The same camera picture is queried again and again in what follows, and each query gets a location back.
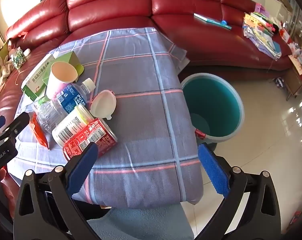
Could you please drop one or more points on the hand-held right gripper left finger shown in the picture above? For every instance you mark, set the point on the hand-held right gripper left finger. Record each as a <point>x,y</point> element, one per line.
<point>83,167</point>

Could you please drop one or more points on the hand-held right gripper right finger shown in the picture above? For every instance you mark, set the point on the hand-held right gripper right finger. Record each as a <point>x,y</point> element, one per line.
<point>213,167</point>

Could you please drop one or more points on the red snack wrapper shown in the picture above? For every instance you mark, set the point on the red snack wrapper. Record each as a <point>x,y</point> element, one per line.
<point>38,132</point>

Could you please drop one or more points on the red soda can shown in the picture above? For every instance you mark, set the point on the red soda can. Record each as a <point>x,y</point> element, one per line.
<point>91,136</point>

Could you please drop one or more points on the white bottle green lid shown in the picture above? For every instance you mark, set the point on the white bottle green lid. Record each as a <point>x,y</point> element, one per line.
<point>68,127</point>

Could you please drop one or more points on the white green medicine box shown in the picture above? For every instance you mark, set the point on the white green medicine box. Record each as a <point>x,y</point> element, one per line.
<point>34,80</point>

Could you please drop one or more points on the pink paper cup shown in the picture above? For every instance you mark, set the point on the pink paper cup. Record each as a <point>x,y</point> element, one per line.
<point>53,87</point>

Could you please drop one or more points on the blue label plastic bottle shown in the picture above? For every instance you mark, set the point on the blue label plastic bottle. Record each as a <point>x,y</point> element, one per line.
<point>71,97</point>

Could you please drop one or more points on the teal plastic bin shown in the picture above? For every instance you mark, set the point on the teal plastic bin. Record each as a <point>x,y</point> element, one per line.
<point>216,100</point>

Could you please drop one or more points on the jar of colourful beads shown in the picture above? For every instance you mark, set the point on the jar of colourful beads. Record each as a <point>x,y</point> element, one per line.
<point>18,58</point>

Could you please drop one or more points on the small white container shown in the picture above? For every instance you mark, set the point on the small white container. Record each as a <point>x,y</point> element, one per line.
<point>27,52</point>

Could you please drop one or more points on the light blue fleece cloth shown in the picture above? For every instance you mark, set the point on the light blue fleece cloth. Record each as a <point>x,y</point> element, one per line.
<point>141,225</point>

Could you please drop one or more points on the grey plaid cloth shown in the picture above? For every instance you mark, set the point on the grey plaid cloth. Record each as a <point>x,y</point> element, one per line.
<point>141,80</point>

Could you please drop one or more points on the striped ball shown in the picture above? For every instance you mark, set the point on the striped ball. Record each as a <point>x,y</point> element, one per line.
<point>279,82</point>

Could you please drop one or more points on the wooden side table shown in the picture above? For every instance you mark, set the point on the wooden side table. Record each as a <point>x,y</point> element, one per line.
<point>297,77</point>

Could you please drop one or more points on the pile of folded fabrics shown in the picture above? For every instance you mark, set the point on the pile of folded fabrics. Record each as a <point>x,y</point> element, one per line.
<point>261,35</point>

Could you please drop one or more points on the small blue round clip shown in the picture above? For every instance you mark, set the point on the small blue round clip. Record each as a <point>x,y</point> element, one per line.
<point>224,23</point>

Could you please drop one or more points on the thin teal book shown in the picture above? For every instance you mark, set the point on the thin teal book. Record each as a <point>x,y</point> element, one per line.
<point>211,20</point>

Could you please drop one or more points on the red printed box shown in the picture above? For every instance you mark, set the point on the red printed box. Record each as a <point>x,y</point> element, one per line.
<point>285,34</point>

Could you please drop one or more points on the red leather sofa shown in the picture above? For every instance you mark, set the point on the red leather sofa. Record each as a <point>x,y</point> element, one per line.
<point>111,2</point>

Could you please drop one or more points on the pink box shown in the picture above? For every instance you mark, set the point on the pink box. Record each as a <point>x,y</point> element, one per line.
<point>258,7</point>

